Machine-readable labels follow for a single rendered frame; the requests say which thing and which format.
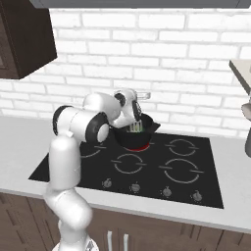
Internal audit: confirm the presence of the black hob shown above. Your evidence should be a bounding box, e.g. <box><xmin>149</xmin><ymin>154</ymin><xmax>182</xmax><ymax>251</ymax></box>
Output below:
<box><xmin>27</xmin><ymin>128</ymin><xmax>226</xmax><ymax>210</ymax></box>

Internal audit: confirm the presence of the black cooking pot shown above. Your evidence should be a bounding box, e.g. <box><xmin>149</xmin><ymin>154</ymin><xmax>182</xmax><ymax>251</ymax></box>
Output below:
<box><xmin>112</xmin><ymin>112</ymin><xmax>162</xmax><ymax>150</ymax></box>

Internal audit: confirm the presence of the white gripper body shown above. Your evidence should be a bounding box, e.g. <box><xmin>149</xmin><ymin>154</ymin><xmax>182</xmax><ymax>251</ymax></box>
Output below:
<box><xmin>113</xmin><ymin>111</ymin><xmax>143</xmax><ymax>132</ymax></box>

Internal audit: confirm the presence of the grey rounded vessel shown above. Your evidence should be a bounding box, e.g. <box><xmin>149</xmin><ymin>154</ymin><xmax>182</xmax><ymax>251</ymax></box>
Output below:
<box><xmin>240</xmin><ymin>99</ymin><xmax>251</xmax><ymax>158</ymax></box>

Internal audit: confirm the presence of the dark brown wall cupboard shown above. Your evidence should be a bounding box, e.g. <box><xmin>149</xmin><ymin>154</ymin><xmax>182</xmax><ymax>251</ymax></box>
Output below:
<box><xmin>0</xmin><ymin>0</ymin><xmax>59</xmax><ymax>80</ymax></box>

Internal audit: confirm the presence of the brown cupboard door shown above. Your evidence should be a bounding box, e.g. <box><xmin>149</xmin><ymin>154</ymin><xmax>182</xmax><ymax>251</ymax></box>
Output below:
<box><xmin>0</xmin><ymin>191</ymin><xmax>67</xmax><ymax>251</ymax></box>
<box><xmin>218</xmin><ymin>228</ymin><xmax>251</xmax><ymax>251</ymax></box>
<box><xmin>117</xmin><ymin>213</ymin><xmax>227</xmax><ymax>251</ymax></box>
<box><xmin>85</xmin><ymin>207</ymin><xmax>120</xmax><ymax>251</ymax></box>

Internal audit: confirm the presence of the grey extractor hood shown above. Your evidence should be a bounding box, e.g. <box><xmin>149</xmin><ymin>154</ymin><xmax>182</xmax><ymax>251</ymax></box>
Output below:
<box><xmin>28</xmin><ymin>0</ymin><xmax>251</xmax><ymax>10</ymax></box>

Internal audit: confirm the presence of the grey hob knob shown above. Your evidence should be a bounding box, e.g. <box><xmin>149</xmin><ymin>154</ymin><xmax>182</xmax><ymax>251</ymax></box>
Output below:
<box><xmin>129</xmin><ymin>182</ymin><xmax>141</xmax><ymax>194</ymax></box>
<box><xmin>191</xmin><ymin>190</ymin><xmax>204</xmax><ymax>203</ymax></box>
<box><xmin>161</xmin><ymin>186</ymin><xmax>174</xmax><ymax>198</ymax></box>
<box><xmin>101</xmin><ymin>177</ymin><xmax>113</xmax><ymax>189</ymax></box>

